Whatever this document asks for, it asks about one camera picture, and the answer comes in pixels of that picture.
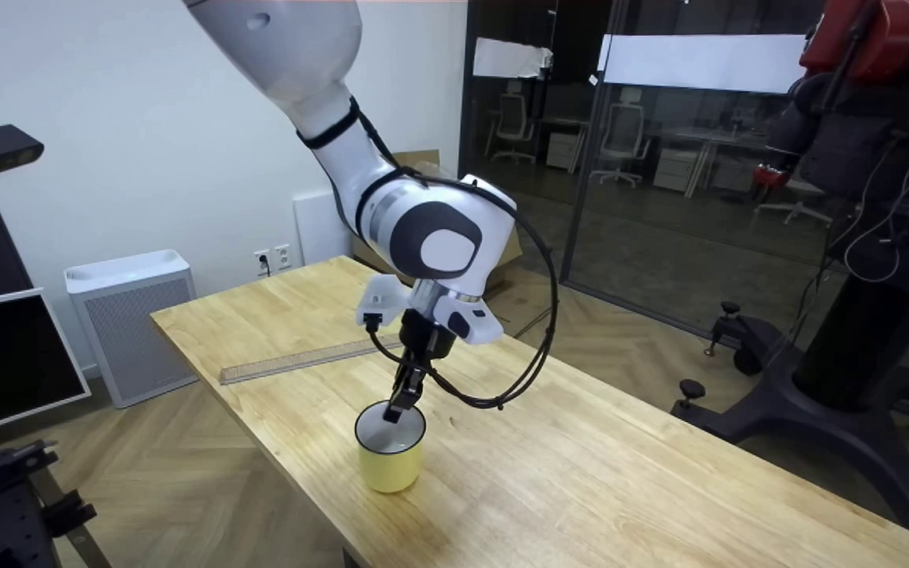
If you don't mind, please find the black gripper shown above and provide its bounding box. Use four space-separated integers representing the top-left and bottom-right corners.
382 311 453 423

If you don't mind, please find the yellow enamel cup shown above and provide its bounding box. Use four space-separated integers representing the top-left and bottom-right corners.
354 400 427 496

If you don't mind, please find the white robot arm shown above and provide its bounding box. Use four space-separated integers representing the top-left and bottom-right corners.
183 0 516 423

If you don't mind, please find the long metal ruler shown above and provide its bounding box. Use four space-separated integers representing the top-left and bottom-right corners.
218 342 373 386

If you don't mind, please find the white air purifier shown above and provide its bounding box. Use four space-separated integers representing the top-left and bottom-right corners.
62 250 197 407

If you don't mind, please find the black monitor screen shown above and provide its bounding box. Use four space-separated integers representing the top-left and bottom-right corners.
0 288 91 426

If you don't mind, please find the red and black robot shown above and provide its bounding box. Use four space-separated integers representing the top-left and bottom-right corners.
758 0 909 283

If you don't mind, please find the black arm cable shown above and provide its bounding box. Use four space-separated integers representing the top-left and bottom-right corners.
363 177 562 414

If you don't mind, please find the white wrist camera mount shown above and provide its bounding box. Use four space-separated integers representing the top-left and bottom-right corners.
357 274 503 343

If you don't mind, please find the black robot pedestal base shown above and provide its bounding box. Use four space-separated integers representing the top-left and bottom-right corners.
673 250 909 528

